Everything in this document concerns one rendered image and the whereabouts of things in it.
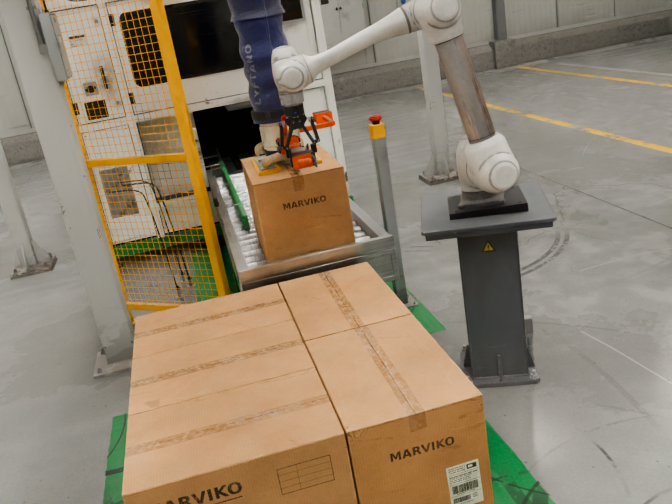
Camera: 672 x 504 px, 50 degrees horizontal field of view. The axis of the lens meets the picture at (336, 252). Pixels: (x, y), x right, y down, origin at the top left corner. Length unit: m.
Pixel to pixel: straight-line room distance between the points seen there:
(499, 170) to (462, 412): 0.94
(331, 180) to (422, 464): 1.43
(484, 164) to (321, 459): 1.21
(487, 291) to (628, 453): 0.79
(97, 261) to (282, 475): 2.06
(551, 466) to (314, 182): 1.46
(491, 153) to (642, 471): 1.19
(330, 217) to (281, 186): 0.26
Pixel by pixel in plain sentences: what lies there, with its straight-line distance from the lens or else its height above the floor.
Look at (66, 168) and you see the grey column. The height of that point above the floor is 1.07.
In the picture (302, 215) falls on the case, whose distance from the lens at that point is 3.11.
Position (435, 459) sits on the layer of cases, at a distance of 2.12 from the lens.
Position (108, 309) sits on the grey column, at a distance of 3.88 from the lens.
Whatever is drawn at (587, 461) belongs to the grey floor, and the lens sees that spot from 2.72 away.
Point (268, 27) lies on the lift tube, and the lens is 3.19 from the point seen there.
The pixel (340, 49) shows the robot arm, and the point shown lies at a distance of 2.60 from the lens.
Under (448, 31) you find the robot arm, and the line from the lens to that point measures 2.58.
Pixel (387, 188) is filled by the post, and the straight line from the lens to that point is 3.71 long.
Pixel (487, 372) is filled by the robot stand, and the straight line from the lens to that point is 3.14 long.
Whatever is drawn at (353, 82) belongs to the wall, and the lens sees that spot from 11.98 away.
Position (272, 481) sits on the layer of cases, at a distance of 2.02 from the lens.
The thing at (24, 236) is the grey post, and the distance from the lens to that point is 6.03.
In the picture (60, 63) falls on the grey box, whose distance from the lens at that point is 3.58.
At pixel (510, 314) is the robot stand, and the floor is 0.31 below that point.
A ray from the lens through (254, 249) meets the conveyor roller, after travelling 3.56.
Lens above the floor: 1.65
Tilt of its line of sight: 20 degrees down
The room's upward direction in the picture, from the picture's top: 10 degrees counter-clockwise
